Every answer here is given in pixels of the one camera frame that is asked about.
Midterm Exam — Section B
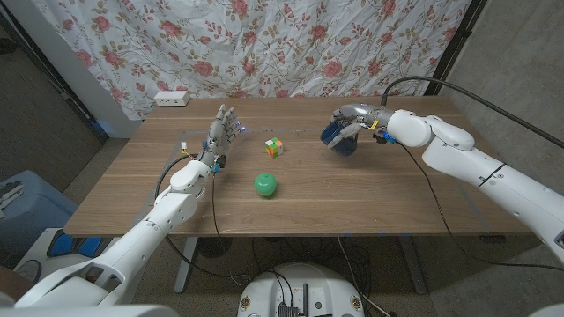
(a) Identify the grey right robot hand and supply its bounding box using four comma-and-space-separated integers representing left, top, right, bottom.
329, 103, 396, 149

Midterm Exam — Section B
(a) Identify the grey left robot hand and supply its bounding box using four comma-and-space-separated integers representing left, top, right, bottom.
200, 104, 246, 165

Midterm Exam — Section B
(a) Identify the dark blue mug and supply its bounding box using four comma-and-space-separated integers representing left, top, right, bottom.
320, 121, 359, 158

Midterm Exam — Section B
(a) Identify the Rubik's cube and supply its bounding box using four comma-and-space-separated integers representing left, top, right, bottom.
264, 136, 285, 159

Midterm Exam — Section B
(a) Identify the green ball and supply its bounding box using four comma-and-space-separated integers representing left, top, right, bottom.
254, 172, 278, 198

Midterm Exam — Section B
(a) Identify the white power strip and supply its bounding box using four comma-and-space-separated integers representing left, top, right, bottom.
153, 90, 191, 107

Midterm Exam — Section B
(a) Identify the floral curtain backdrop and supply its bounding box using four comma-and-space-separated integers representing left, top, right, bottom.
30, 0, 472, 121

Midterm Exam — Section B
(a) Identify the black backdrop pole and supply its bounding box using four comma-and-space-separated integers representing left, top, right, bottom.
423, 0, 489, 97

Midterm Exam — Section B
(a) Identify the black round floor object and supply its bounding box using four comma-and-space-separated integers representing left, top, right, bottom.
197, 236, 234, 259

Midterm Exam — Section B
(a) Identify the white table leg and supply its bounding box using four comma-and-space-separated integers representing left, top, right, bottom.
174, 236, 199, 295

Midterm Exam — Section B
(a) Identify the grey table leg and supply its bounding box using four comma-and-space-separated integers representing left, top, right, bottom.
398, 235, 428, 295

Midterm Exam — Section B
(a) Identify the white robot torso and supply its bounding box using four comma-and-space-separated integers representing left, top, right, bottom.
236, 262, 366, 317

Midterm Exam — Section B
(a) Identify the blue storage bin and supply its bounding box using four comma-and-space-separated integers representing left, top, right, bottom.
0, 170, 79, 259

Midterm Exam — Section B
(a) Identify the white device with blue pads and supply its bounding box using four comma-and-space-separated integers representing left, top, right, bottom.
15, 227, 122, 283

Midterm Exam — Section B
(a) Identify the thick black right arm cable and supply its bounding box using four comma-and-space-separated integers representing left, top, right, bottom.
381, 76, 564, 149

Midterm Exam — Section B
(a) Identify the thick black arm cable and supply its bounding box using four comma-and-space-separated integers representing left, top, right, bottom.
381, 76, 564, 149
153, 152, 252, 283

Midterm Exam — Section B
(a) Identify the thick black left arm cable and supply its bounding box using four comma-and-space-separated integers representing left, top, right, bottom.
153, 152, 252, 283

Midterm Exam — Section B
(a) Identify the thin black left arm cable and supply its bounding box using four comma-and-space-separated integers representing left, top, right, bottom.
211, 171, 226, 248

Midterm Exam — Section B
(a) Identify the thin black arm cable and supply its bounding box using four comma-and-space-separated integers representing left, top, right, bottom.
396, 141, 564, 270
211, 171, 226, 248

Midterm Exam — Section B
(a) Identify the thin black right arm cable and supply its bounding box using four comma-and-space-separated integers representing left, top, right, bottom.
396, 141, 564, 270

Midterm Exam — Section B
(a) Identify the black floor cable tangle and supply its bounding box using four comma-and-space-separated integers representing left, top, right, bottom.
250, 236, 374, 305

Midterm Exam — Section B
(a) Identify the black slanted wall strip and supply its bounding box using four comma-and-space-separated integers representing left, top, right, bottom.
0, 4, 109, 144

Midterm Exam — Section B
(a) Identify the white floor cable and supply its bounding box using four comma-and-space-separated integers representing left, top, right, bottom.
337, 236, 393, 317

